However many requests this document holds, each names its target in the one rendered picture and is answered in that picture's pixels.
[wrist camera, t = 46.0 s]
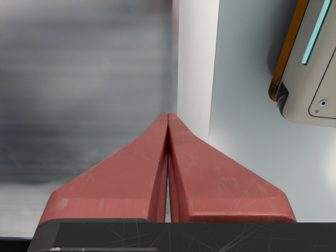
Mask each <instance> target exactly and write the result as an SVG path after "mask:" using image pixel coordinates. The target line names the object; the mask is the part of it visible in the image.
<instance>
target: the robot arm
mask: <svg viewBox="0 0 336 252"><path fill-rule="evenodd" d="M167 187H169V203H170V220H171V222H165V220H166V204H167ZM27 252H336V222H297V219H296V217H295V214H294V212H293V209H292V207H291V205H290V202H289V200H288V198H287V196H286V194H285V193H284V192H283V191H282V190H281V189H279V188H277V187H276V186H274V185H273V184H271V183H270V182H268V181H266V180H265V179H263V178H262V177H260V176H258V175H257V174H255V173H254V172H252V171H251V170H249V169H247V168H246V167H244V166H243V165H241V164H239V163H238V162H236V161H235V160H233V159H232V158H230V157H228V156H227V155H225V154H224V153H222V152H221V151H219V150H217V149H216V148H214V147H213V146H211V145H209V144H208V143H206V142H205V141H203V140H202V139H200V138H198V137H197V136H196V135H194V134H193V133H192V132H191V131H190V129H189V128H188V127H187V126H186V125H185V124H184V123H183V122H182V120H181V119H180V118H179V117H178V116H177V115H176V114H175V113H168V114H167V113H162V114H160V115H159V116H158V117H157V119H156V120H155V121H154V122H153V123H152V124H151V125H150V127H149V128H148V129H147V130H146V131H145V132H144V133H143V134H142V135H141V136H140V137H138V138H137V139H135V140H134V141H132V142H131V143H129V144H127V145H126V146H124V147H123V148H121V149H120V150H118V151H116V152H115V153H113V154H112V155H110V156H109V157H107V158H105V159H104V160H102V161H101V162H99V163H98V164H96V165H94V166H93V167H91V168H90V169H88V170H87V171H85V172H83V173H82V174H80V175H79V176H77V177H76V178H74V179H72V180H71V181H69V182H68V183H66V184H65V185H63V186H61V187H60V188H58V189H57V190H55V191H54V192H53V193H52V194H51V196H50V197H49V199H48V201H47V203H46V206H45V208H44V211H43V213H42V216H41V218H40V220H39V223H38V225H37V228H36V230H35V233H34V235H33V238H32V240H31V242H30V245H29V247H28V250H27Z"/></svg>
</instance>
